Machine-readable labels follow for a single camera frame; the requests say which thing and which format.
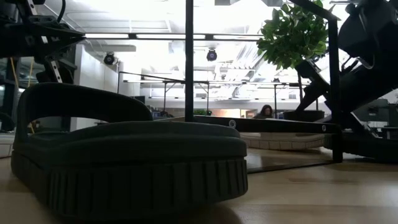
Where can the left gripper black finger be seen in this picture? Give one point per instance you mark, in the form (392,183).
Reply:
(53,43)
(59,30)

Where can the person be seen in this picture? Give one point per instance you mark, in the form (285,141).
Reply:
(265,112)

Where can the wooden shelf with black frame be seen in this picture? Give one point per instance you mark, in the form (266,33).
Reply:
(267,125)

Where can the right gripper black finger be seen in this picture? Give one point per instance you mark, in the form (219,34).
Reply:
(312,98)

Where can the black rubber slide sandal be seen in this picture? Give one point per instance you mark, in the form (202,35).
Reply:
(124,174)
(367,151)

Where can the white rubber slide sandal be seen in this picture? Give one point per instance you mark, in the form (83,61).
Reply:
(280,143)

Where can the green leafy tree plant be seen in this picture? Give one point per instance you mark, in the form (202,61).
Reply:
(289,37)

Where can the black ceiling spotlight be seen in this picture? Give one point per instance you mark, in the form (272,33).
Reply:
(109,58)
(211,55)

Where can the black plant pot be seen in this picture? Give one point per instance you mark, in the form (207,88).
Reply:
(303,115)

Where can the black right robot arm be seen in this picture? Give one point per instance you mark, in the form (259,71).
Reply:
(373,28)

